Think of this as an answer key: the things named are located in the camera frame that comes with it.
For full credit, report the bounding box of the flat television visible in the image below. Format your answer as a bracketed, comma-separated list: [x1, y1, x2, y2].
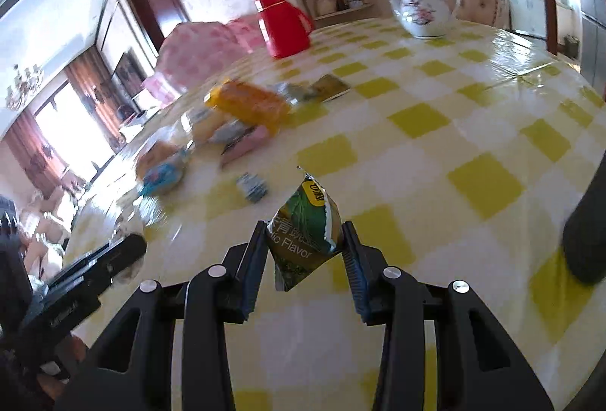
[114, 51, 152, 99]

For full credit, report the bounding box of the pink checked cloth cover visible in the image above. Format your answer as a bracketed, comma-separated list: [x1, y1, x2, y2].
[142, 13, 270, 104]

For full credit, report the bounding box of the beige carved sofa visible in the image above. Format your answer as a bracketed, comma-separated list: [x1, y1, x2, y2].
[23, 184, 79, 279]

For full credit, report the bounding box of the pale bun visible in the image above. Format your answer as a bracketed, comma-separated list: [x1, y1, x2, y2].
[187, 108, 228, 142]

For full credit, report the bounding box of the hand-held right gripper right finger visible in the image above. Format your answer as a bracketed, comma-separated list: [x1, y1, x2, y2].
[341, 220, 554, 411]

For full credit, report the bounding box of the round bread clear packet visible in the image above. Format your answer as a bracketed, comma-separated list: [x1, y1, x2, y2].
[135, 139, 190, 182]

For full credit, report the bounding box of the yellow checked tablecloth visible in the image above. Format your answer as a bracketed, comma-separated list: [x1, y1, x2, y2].
[61, 16, 606, 411]

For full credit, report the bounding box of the brown window curtain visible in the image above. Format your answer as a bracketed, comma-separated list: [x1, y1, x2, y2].
[64, 46, 124, 151]

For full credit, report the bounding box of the blue cartoon snack packet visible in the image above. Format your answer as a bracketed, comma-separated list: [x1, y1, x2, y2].
[137, 160, 187, 198]

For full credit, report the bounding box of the red thermos jug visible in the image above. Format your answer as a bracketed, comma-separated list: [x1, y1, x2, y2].
[254, 0, 314, 59]

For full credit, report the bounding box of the small blue white candy packet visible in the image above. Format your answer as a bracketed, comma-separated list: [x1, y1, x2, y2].
[236, 172, 270, 203]

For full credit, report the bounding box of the dark green yellow packet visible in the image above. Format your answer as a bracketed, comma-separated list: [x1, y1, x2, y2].
[310, 74, 352, 102]

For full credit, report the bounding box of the large orange snack packet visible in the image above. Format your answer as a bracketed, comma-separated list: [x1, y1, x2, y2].
[203, 80, 292, 137]

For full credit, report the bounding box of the white floral teapot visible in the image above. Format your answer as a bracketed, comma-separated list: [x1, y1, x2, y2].
[383, 0, 462, 40]

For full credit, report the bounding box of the green snack packet yellow label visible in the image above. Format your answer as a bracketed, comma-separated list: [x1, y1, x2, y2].
[266, 166, 342, 293]

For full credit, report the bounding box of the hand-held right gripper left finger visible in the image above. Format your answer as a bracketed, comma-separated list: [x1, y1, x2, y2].
[54, 219, 270, 411]

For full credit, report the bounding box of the pink wafer packet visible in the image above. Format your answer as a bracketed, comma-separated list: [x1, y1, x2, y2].
[219, 124, 267, 168]

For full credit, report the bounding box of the crystal chandelier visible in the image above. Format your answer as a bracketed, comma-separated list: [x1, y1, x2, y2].
[5, 65, 45, 111]

